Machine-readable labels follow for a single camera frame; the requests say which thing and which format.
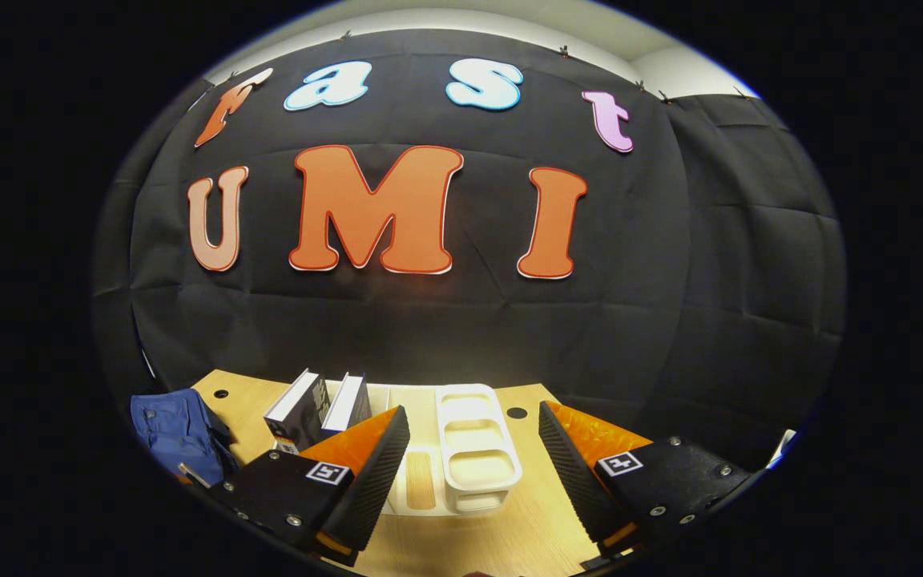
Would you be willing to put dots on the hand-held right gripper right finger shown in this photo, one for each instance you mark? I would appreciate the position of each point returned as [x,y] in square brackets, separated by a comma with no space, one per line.
[570,473]

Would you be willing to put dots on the white plastic bookshelf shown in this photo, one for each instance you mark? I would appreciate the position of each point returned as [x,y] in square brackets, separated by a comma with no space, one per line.
[477,433]

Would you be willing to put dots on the dark book with blue edge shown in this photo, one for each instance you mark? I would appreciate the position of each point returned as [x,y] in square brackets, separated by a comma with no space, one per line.
[349,405]

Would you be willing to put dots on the black cover book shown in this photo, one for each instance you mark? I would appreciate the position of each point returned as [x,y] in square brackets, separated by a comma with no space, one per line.
[305,413]

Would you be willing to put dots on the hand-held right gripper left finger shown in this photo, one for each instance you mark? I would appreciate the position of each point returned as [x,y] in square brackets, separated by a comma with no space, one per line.
[377,481]

